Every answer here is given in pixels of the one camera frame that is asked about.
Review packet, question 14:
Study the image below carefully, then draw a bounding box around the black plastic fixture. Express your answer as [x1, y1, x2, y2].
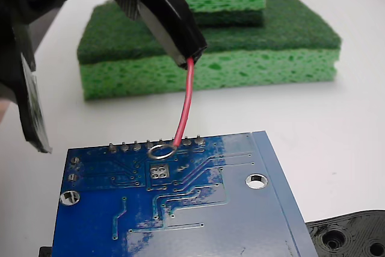
[38, 208, 385, 257]

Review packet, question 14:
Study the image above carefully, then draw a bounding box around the red wire with bare loop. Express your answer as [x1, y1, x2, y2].
[147, 57, 196, 161]

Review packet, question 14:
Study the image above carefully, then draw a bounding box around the large green scouring sponge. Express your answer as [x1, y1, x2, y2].
[76, 0, 343, 101]

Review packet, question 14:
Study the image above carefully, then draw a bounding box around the blue printed circuit board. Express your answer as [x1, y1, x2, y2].
[51, 130, 319, 257]

